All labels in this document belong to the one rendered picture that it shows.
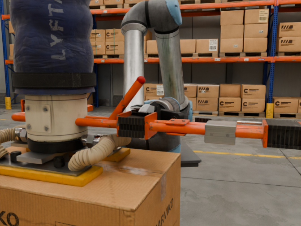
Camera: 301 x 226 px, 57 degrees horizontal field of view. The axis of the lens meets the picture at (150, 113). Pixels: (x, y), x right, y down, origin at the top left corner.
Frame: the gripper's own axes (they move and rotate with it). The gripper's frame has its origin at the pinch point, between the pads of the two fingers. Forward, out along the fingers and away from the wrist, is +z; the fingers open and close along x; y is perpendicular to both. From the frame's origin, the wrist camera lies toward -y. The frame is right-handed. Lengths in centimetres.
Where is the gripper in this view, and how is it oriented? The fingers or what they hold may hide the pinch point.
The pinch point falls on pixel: (144, 123)
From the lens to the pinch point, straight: 73.2
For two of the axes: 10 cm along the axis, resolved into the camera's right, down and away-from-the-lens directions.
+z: -3.1, 1.3, -9.4
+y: -9.5, -0.5, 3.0
